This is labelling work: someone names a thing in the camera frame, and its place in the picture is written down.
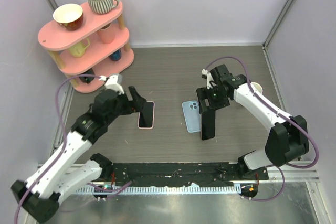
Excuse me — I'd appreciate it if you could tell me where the pink phone case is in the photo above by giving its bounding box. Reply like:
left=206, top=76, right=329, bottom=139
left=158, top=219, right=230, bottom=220
left=137, top=101, right=155, bottom=130

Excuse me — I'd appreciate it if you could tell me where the pink cup on shelf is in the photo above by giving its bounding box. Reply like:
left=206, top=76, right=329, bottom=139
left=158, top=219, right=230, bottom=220
left=97, top=23, right=115, bottom=44

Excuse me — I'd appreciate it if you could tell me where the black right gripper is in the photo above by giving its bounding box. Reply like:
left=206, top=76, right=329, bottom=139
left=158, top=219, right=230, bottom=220
left=197, top=84, right=230, bottom=114

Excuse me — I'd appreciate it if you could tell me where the red white bowl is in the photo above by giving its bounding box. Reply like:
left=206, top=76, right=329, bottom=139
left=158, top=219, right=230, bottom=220
left=53, top=3, right=84, bottom=31

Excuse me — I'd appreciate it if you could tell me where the grey striped mug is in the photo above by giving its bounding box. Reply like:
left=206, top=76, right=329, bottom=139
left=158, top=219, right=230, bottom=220
left=88, top=0, right=119, bottom=14

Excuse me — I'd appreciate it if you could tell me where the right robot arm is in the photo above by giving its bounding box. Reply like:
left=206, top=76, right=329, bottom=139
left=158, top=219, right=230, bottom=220
left=196, top=65, right=309, bottom=179

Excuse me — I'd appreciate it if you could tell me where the yellow mug on shelf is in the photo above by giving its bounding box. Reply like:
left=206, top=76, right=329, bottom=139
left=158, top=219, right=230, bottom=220
left=68, top=38, right=90, bottom=58

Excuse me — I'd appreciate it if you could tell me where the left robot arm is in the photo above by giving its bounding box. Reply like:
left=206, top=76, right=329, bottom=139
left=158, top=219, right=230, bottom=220
left=11, top=86, right=146, bottom=223

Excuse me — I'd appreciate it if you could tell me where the white slotted cable duct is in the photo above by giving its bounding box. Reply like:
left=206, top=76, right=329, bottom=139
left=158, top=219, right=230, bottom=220
left=76, top=184, right=242, bottom=195

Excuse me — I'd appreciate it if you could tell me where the blue cup on shelf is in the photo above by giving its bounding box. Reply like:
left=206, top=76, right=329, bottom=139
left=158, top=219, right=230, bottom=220
left=109, top=49, right=122, bottom=62

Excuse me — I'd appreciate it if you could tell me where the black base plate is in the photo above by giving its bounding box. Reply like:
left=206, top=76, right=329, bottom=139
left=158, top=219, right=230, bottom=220
left=93, top=162, right=269, bottom=187

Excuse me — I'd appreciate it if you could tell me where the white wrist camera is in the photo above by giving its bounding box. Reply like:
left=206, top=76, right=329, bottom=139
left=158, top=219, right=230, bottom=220
left=99, top=73, right=125, bottom=94
left=202, top=69, right=217, bottom=89

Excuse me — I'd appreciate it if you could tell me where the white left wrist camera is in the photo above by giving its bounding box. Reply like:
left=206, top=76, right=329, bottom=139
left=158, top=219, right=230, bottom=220
left=99, top=73, right=125, bottom=94

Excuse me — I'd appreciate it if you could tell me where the black cup on shelf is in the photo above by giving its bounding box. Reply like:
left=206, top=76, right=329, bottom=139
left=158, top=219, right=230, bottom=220
left=79, top=68, right=95, bottom=84

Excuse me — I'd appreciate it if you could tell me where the light blue phone case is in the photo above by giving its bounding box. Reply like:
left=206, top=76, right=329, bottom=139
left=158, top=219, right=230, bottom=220
left=182, top=101, right=201, bottom=133

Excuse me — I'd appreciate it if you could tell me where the pink mug on table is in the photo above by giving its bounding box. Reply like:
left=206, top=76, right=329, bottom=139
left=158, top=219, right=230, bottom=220
left=251, top=82, right=263, bottom=94

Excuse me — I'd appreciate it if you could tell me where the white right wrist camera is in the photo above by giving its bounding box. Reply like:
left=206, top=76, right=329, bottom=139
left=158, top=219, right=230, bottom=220
left=202, top=69, right=217, bottom=89

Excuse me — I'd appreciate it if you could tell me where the pink three-tier shelf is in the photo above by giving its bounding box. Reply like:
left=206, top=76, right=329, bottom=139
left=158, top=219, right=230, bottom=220
left=38, top=2, right=134, bottom=93

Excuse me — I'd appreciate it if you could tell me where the black phone gold edge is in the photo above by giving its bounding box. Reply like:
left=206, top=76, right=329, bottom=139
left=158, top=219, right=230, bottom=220
left=201, top=109, right=216, bottom=141

